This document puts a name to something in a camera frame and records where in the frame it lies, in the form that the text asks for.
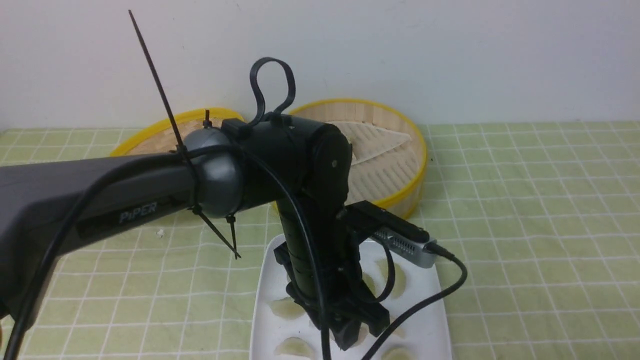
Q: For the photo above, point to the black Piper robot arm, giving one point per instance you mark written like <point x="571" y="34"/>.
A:
<point x="50" y="209"/>

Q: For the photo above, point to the yellow-rimmed bamboo steamer lid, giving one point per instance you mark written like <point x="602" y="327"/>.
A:
<point x="160" y="138"/>

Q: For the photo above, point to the white steamer liner cloth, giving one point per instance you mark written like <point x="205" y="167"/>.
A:
<point x="383" y="161"/>

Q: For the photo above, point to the green dumpling plate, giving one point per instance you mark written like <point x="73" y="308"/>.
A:
<point x="398" y="353"/>
<point x="400" y="279"/>
<point x="295" y="346"/>

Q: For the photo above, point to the green dumpling plate bottom right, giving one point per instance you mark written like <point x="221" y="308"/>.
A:
<point x="398" y="353"/>

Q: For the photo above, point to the yellow-rimmed bamboo steamer basket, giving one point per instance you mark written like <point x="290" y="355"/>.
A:
<point x="405" y="201"/>

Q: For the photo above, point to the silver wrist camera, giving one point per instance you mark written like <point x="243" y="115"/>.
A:
<point x="400" y="240"/>

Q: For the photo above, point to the pale green dumpling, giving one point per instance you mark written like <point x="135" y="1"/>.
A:
<point x="286" y="309"/>

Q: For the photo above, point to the black cable tie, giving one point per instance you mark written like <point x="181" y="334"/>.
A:
<point x="180" y="146"/>

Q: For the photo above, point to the green checkered tablecloth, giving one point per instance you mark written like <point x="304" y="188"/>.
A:
<point x="545" y="216"/>

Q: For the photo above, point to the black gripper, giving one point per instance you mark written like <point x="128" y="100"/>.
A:
<point x="344" y="303"/>

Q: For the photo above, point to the green dumpling plate top right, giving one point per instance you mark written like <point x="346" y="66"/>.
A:
<point x="400" y="279"/>

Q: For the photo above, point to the green dumpling plate bottom left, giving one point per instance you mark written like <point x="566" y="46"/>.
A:
<point x="295" y="346"/>

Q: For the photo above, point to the white square plate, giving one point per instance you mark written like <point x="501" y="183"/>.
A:
<point x="426" y="333"/>

